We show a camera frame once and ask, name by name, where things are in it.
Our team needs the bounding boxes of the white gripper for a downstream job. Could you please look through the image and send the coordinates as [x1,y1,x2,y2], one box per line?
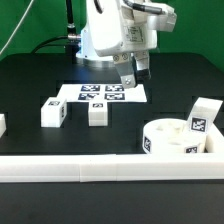
[86,0,177,88]

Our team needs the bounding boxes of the white round stool seat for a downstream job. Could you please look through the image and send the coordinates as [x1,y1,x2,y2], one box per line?
[142,118,206,155]

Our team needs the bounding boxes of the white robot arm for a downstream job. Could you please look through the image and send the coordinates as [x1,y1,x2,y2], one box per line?
[78,0,177,89]

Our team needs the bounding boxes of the white marker sheet with tags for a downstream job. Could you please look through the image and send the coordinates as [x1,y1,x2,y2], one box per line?
[58,84,147,103]

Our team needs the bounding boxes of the black cable on base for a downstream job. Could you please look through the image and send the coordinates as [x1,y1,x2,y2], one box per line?
[31,0,82,55]

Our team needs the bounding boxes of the white U-shaped fence wall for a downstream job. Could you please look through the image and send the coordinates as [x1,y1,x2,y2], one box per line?
[0,111,224,184]

